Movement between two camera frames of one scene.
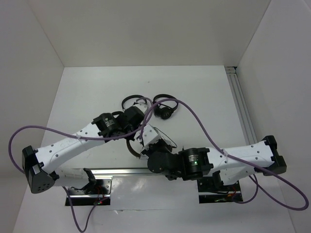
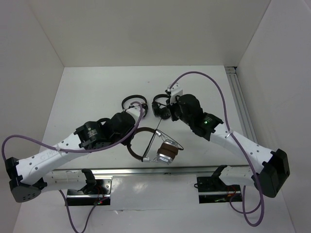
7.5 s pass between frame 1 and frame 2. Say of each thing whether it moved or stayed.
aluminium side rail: stayed
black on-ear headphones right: stayed
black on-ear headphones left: stayed
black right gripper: moved
